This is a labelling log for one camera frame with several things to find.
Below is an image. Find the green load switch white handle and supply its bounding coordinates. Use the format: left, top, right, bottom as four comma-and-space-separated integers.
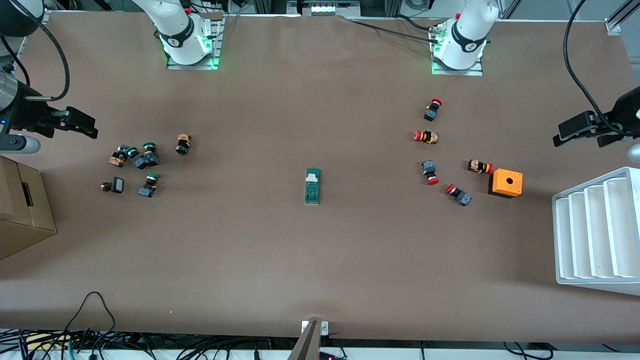
304, 168, 321, 206

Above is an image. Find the black square push button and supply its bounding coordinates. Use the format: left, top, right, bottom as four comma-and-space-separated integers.
100, 176, 125, 195

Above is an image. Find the orange box with round hole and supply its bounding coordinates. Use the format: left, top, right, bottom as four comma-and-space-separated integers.
488, 168, 524, 200

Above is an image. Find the white stepped tray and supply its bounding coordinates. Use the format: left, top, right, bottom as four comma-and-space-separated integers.
551, 166, 640, 297

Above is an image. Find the brown cardboard box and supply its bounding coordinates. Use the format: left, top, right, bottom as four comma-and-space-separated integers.
0, 155, 58, 261

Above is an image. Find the red button with blue block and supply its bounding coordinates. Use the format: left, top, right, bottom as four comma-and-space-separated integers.
423, 98, 443, 123
421, 160, 441, 186
444, 183, 473, 207

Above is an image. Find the brown table mat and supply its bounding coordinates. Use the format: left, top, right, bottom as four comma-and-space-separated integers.
0, 11, 640, 346

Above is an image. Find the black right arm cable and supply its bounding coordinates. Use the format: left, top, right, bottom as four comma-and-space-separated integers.
0, 20, 71, 101

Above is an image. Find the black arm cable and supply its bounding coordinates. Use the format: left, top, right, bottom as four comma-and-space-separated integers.
0, 20, 71, 101
563, 0, 623, 135

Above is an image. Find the aluminium frame profile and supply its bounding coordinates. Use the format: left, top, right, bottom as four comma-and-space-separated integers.
14, 9, 52, 61
604, 0, 640, 35

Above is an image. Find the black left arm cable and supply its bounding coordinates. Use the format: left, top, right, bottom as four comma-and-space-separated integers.
563, 0, 623, 135

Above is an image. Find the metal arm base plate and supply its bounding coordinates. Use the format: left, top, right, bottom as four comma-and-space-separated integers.
430, 24, 485, 77
165, 14, 222, 71

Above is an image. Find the black looped cable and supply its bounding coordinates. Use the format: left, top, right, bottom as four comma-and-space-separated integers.
64, 291, 117, 348

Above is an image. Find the black base power cable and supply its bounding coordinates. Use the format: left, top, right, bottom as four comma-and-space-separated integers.
346, 15, 443, 45

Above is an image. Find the tangled black cable bundle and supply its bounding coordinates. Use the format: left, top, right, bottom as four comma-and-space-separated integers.
0, 327, 301, 360

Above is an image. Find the grey camera post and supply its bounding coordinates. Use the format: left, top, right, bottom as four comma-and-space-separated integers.
287, 320, 331, 360

